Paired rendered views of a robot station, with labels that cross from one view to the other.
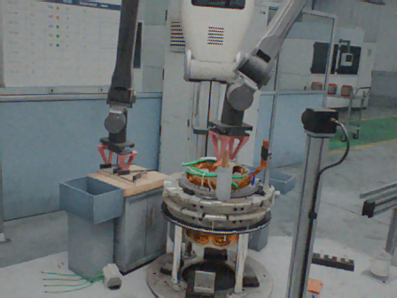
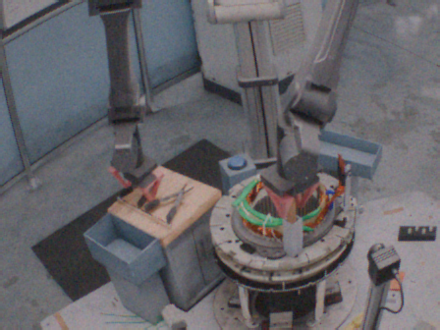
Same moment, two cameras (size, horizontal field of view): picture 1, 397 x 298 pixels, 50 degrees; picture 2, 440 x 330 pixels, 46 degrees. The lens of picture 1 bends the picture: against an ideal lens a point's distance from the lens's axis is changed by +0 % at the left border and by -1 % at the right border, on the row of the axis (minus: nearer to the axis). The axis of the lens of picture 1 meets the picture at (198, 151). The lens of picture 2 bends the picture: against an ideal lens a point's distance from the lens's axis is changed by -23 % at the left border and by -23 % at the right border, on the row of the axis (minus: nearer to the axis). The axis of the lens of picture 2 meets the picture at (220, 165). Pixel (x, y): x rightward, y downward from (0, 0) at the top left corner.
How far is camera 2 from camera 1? 0.53 m
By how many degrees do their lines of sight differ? 23
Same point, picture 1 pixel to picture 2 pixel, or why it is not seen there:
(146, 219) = (197, 252)
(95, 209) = (134, 274)
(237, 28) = not seen: outside the picture
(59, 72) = not seen: outside the picture
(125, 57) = (121, 77)
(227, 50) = not seen: outside the picture
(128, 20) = (118, 44)
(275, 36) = (329, 60)
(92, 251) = (144, 303)
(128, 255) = (185, 295)
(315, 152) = (376, 296)
